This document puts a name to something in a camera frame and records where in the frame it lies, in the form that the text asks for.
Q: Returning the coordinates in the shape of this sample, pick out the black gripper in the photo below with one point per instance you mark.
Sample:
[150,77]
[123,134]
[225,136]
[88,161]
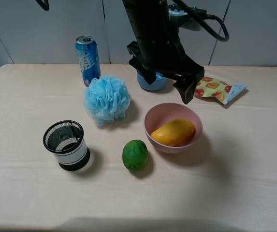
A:
[184,71]

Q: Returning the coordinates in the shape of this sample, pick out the yellow mango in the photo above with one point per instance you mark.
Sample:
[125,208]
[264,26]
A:
[174,132]

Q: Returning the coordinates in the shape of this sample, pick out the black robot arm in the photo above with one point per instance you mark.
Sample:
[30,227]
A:
[158,49]

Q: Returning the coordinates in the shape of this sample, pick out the blue plastic bowl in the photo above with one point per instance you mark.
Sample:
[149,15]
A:
[159,84]

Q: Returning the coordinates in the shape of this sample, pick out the pink plastic bowl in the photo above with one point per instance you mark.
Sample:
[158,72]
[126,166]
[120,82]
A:
[162,113]

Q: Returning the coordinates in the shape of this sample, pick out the fruit print snack packet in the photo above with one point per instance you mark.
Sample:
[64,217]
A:
[213,88]

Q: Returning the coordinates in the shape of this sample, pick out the blue mesh bath sponge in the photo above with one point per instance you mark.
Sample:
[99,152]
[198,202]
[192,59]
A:
[106,99]

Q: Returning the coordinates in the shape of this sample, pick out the green lime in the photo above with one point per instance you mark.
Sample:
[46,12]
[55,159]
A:
[135,155]

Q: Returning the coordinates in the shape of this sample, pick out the blue beverage can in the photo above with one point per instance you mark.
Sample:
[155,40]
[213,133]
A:
[87,53]

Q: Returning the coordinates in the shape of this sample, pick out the black mesh pen holder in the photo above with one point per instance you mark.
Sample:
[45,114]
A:
[65,140]

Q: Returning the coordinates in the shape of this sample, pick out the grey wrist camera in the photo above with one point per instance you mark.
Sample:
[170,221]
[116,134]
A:
[180,19]

